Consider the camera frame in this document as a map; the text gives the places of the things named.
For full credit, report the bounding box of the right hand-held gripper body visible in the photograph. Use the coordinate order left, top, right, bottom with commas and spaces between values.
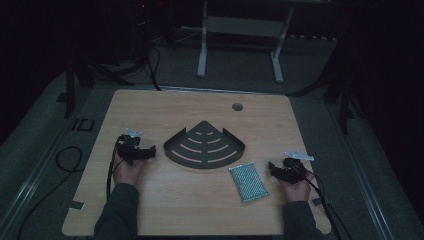
280, 150, 315, 185

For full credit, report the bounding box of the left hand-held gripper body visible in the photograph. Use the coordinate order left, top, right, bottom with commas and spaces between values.
116, 128, 145, 166

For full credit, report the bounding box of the person's right hand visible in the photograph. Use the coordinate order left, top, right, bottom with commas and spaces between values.
282, 169, 315, 203

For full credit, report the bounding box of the person's left hand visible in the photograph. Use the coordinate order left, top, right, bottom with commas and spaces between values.
112, 156, 148, 187

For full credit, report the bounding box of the dark grey corner shelf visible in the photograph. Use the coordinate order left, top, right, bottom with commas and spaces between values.
162, 120, 246, 170

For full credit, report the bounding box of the black tripod stand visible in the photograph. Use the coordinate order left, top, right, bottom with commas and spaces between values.
62, 46, 136, 120
285, 33, 363, 136

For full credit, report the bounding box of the white metal stand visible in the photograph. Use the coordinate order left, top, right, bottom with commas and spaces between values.
196, 0, 296, 85

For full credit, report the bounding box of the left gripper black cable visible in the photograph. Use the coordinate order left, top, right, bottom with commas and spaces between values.
105, 138, 125, 202

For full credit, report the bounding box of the black floor cable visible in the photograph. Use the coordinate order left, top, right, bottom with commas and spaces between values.
15, 145, 85, 240

